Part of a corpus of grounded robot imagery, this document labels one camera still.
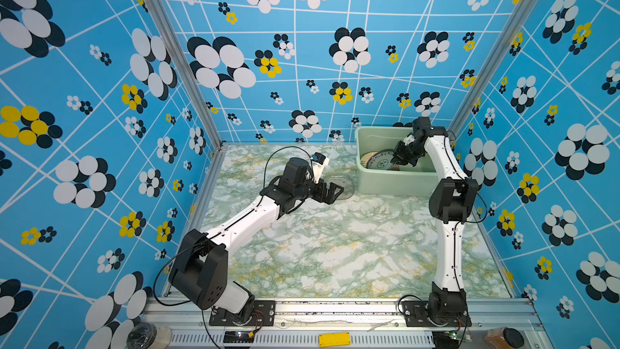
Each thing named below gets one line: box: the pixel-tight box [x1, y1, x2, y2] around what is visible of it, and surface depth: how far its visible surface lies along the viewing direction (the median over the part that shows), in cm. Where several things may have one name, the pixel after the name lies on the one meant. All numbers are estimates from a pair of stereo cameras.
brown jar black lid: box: [483, 326, 525, 349], surface depth 63 cm
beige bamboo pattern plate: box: [360, 151, 379, 168], surface depth 110 cm
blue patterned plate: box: [366, 151, 396, 170], surface depth 110 cm
